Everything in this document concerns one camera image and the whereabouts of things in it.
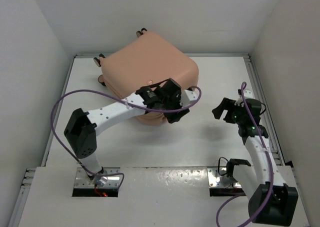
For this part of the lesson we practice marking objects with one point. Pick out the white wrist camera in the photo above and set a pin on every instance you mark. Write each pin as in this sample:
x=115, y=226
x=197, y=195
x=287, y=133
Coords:
x=188, y=98
x=245, y=94

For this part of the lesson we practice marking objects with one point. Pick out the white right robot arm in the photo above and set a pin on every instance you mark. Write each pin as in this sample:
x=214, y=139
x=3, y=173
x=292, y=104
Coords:
x=271, y=201

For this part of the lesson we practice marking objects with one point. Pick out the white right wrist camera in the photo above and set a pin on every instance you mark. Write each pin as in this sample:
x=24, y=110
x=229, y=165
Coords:
x=245, y=94

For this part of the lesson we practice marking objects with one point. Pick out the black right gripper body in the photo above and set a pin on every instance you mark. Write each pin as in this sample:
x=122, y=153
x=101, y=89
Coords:
x=237, y=117

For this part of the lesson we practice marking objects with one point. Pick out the metal base plate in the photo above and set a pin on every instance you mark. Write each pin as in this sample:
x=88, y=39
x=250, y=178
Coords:
x=218, y=181
x=83, y=181

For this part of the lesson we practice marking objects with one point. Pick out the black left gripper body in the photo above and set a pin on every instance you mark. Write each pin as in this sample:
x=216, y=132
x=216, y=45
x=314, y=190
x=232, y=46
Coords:
x=172, y=103

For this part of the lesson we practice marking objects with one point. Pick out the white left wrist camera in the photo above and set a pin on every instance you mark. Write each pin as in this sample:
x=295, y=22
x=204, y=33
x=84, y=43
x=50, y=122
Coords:
x=188, y=98

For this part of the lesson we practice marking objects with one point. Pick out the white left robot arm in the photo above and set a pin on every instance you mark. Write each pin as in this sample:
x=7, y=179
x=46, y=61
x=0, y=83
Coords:
x=83, y=127

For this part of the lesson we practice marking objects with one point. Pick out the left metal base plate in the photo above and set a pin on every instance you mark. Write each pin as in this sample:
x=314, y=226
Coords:
x=83, y=181

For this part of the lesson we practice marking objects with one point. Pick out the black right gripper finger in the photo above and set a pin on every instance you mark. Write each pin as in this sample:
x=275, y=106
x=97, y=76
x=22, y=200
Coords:
x=218, y=111
x=230, y=116

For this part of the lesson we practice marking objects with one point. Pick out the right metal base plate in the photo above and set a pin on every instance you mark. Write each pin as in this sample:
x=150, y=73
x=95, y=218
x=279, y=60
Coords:
x=218, y=181

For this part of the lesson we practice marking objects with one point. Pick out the pink suitcase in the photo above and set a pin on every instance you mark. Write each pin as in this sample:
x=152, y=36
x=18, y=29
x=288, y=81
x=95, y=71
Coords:
x=148, y=60

